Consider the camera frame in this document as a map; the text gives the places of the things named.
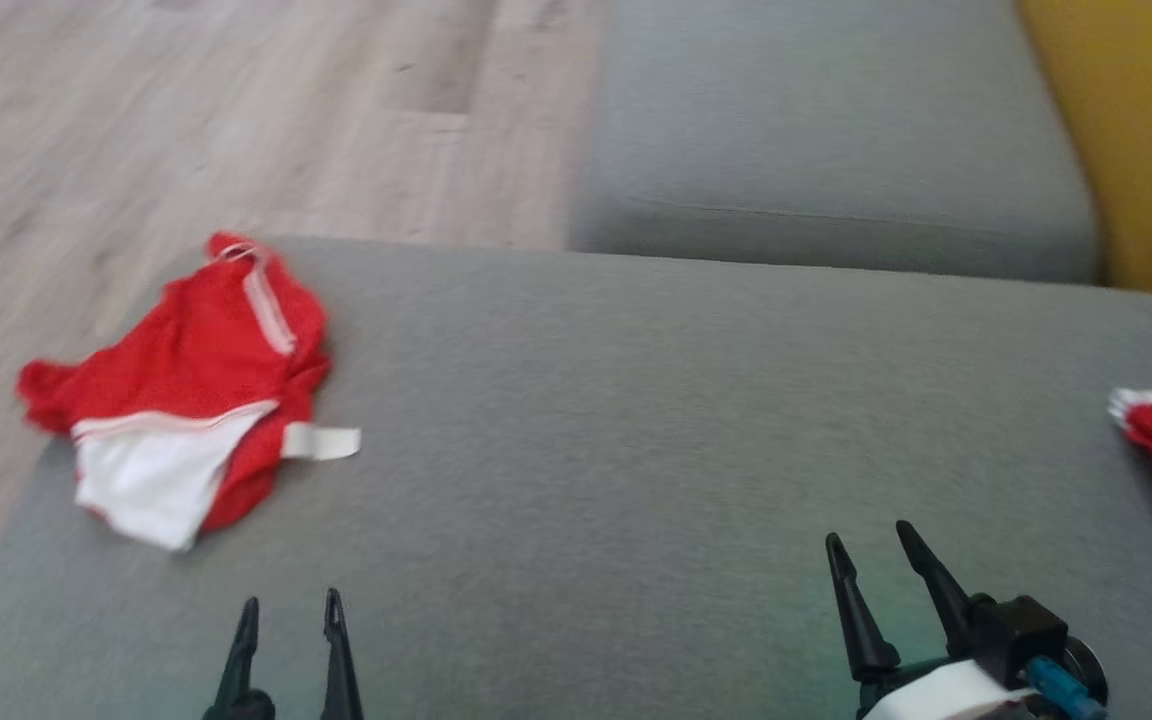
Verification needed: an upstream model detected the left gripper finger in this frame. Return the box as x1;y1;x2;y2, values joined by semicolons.
201;597;277;720
320;587;366;720

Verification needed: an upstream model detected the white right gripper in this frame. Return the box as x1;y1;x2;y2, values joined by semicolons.
824;519;1039;720

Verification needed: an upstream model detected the red and white jersey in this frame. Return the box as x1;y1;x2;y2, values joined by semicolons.
16;232;363;553

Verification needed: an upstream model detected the large grey sofa seat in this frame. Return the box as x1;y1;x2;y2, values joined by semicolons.
0;237;1152;720

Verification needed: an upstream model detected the grey sofa seat cushion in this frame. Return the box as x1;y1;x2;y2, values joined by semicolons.
568;0;1103;287

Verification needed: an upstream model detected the yellow sofa cushion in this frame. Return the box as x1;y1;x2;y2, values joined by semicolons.
1016;0;1152;303

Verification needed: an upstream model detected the right camera cable teal plug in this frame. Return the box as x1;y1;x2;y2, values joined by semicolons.
1026;655;1109;720

